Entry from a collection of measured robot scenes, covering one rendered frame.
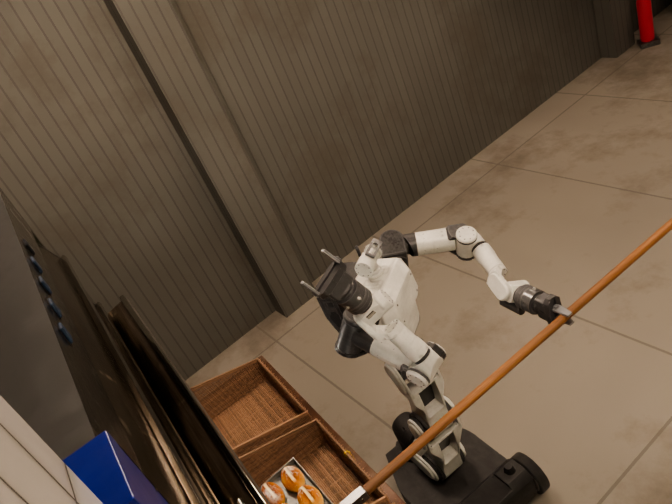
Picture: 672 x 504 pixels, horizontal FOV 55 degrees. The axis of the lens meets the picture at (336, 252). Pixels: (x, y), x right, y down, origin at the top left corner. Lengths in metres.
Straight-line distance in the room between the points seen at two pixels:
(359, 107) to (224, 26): 1.21
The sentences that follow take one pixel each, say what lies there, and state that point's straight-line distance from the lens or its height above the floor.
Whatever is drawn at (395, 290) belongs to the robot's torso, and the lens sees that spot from 2.23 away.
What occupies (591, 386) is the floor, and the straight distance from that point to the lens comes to 3.60.
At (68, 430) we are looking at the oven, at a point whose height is 2.10.
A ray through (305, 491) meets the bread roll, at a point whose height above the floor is 1.23.
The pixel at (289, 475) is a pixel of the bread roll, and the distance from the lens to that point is 2.04.
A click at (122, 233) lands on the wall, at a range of 4.27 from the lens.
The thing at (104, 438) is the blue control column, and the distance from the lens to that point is 0.98.
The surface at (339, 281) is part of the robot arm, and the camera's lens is 1.84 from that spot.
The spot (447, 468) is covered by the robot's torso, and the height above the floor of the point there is 0.31.
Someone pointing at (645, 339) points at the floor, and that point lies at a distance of 3.79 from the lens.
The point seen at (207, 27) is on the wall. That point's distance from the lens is 4.33.
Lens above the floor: 2.69
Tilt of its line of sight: 31 degrees down
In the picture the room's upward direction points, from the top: 25 degrees counter-clockwise
